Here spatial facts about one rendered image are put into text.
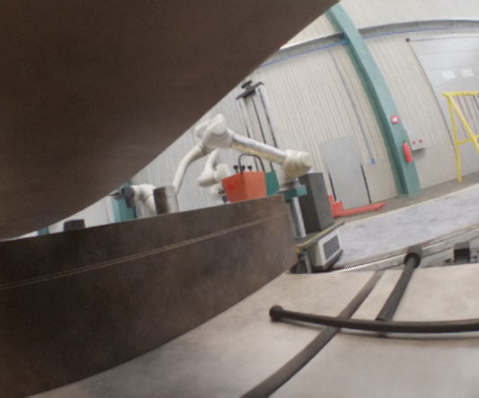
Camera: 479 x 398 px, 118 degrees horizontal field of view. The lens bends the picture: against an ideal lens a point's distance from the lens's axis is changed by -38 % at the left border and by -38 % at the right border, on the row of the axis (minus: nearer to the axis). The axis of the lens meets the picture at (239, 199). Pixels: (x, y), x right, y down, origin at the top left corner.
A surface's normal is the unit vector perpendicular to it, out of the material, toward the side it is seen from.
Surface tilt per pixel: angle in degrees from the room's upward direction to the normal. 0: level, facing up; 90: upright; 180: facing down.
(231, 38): 180
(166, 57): 180
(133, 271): 90
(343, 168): 90
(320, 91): 90
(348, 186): 90
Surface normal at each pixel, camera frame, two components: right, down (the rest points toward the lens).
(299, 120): -0.34, 0.02
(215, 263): 0.72, -0.22
